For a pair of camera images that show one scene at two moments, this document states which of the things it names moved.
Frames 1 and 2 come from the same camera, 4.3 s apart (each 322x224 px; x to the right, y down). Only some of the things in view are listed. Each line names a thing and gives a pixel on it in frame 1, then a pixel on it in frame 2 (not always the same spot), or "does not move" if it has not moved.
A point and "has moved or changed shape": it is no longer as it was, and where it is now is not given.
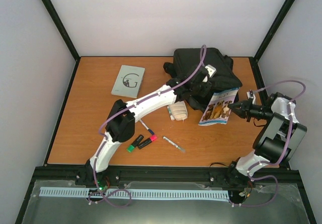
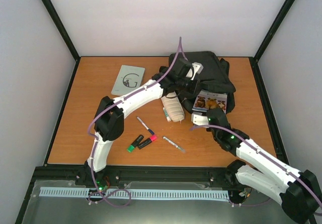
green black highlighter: x=136 y=143 does not move
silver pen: x=173 y=144 does not move
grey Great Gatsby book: x=129 y=81 does not move
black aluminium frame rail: x=137 y=176 does not move
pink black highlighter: x=144 y=144 does not move
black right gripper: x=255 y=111 to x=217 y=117
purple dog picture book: x=217 y=111 has moved or changed shape
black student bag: x=185 y=60 has moved or changed shape
